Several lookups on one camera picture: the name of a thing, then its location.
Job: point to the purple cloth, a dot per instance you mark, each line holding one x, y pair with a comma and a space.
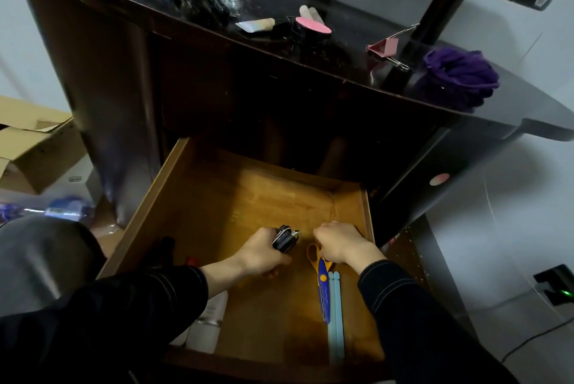
457, 76

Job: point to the large pink binder clip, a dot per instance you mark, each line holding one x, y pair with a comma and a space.
386, 48

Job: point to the person's right fingers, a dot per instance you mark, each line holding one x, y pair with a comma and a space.
323, 240

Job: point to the grey chair seat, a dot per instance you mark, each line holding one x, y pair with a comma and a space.
45, 258

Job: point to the black charger with green light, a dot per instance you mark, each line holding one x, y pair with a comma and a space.
556, 284

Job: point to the person's left fingers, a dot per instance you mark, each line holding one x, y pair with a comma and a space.
268, 233

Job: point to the cardboard box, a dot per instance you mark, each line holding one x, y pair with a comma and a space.
36, 146

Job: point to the clear plastic bag with bottle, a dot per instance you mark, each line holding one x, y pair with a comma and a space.
49, 209

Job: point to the dark wooden desk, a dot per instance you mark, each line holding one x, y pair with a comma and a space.
233, 83

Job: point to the person's left forearm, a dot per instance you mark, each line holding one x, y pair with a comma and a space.
134, 316

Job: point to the person's right forearm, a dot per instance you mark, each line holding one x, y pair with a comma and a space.
417, 325

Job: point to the wooden drawer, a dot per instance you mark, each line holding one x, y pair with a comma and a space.
251, 218

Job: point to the white bottle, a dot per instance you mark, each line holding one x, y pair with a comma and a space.
207, 325

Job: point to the person's right hand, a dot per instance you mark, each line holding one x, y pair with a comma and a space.
345, 242

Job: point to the person's left hand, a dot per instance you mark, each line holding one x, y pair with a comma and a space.
256, 253

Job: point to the black binder clip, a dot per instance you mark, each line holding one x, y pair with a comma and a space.
287, 239

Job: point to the small red object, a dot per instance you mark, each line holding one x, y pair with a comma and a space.
192, 261

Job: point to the light blue stick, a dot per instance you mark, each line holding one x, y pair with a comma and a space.
339, 316
332, 321

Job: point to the black tape roll pink top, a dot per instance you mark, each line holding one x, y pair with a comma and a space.
311, 32

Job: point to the pink oval sticker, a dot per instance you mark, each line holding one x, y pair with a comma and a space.
439, 179

